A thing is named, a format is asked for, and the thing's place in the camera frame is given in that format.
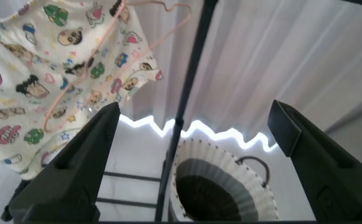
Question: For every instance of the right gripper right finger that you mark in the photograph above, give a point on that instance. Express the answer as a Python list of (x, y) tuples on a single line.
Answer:
[(339, 193)]

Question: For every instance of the cream printed garment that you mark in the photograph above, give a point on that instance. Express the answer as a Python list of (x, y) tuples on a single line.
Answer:
[(28, 62)]

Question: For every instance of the black clothes rack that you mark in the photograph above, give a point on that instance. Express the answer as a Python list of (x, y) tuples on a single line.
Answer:
[(196, 62)]

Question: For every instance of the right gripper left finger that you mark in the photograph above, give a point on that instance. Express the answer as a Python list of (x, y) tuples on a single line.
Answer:
[(63, 189)]

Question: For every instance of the pink clothes hanger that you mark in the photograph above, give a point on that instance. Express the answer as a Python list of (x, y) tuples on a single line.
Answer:
[(168, 33)]

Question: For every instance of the white laundry basket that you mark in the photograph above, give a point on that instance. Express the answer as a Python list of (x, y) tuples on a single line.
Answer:
[(230, 161)]

